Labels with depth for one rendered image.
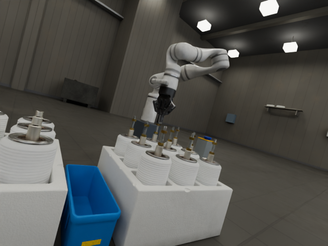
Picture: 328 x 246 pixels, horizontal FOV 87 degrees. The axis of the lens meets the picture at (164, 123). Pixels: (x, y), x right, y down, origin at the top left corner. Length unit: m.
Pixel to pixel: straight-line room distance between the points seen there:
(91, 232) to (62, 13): 7.22
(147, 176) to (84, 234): 0.19
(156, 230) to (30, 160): 0.35
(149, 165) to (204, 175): 0.24
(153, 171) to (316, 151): 9.77
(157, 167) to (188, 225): 0.22
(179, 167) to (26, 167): 0.38
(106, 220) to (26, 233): 0.14
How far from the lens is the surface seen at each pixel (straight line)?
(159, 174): 0.50
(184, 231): 0.63
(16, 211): 0.42
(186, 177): 0.57
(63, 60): 7.17
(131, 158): 0.60
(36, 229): 0.45
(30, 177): 0.43
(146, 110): 1.16
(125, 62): 6.52
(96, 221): 0.46
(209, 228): 0.72
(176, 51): 0.79
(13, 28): 7.17
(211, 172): 0.65
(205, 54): 0.92
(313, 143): 10.15
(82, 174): 0.72
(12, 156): 0.42
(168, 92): 0.75
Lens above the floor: 0.37
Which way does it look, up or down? 2 degrees down
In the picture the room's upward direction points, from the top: 15 degrees clockwise
